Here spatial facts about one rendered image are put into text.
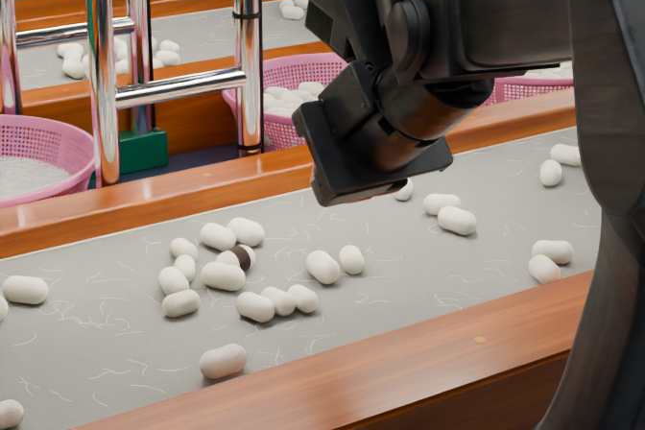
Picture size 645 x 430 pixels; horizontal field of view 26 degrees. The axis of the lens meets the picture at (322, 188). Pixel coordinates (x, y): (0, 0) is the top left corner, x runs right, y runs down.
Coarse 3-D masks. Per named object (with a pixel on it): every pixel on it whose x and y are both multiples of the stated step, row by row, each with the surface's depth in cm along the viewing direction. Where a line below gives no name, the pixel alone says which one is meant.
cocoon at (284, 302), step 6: (270, 288) 108; (276, 288) 109; (264, 294) 108; (270, 294) 108; (276, 294) 108; (282, 294) 107; (288, 294) 108; (276, 300) 107; (282, 300) 107; (288, 300) 107; (294, 300) 108; (276, 306) 107; (282, 306) 107; (288, 306) 107; (294, 306) 107; (276, 312) 107; (282, 312) 107; (288, 312) 107
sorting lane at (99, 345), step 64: (576, 128) 151; (448, 192) 133; (512, 192) 133; (576, 192) 133; (64, 256) 119; (128, 256) 119; (256, 256) 119; (384, 256) 119; (448, 256) 119; (512, 256) 119; (576, 256) 119; (64, 320) 107; (128, 320) 107; (192, 320) 107; (320, 320) 107; (384, 320) 107; (0, 384) 98; (64, 384) 98; (128, 384) 98; (192, 384) 98
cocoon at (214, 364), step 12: (216, 348) 99; (228, 348) 99; (240, 348) 99; (204, 360) 98; (216, 360) 98; (228, 360) 98; (240, 360) 98; (204, 372) 98; (216, 372) 98; (228, 372) 98
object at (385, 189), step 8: (312, 184) 93; (384, 184) 93; (392, 184) 94; (400, 184) 95; (352, 192) 92; (360, 192) 92; (368, 192) 93; (376, 192) 94; (384, 192) 95; (392, 192) 96; (320, 200) 92; (328, 200) 92; (336, 200) 92; (344, 200) 93; (352, 200) 94
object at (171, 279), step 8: (160, 272) 112; (168, 272) 111; (176, 272) 111; (160, 280) 111; (168, 280) 110; (176, 280) 110; (184, 280) 110; (168, 288) 110; (176, 288) 110; (184, 288) 110
